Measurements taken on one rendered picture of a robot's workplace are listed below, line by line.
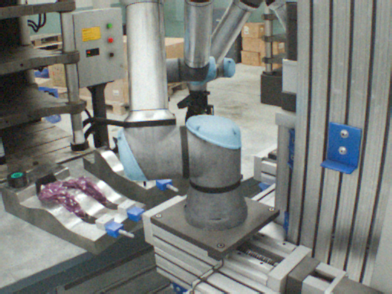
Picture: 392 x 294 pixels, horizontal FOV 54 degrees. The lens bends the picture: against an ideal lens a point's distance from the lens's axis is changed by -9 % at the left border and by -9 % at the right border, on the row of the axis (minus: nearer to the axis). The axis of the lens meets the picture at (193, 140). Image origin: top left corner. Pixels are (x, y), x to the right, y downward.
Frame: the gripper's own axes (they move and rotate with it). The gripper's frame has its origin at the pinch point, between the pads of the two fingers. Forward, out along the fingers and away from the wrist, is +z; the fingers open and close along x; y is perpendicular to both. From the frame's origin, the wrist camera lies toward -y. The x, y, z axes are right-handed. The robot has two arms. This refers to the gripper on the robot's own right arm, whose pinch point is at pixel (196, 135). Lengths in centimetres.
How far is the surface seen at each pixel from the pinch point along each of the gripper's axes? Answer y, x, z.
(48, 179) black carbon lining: -17, -60, 5
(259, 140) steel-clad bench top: -3.0, 43.7, 15.0
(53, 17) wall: -714, 236, -23
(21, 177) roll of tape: -16, -71, 0
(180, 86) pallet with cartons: -360, 284, 87
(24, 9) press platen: -70, -42, -57
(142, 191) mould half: 11.9, -36.0, 8.0
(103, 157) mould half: -14.6, -35.9, 2.8
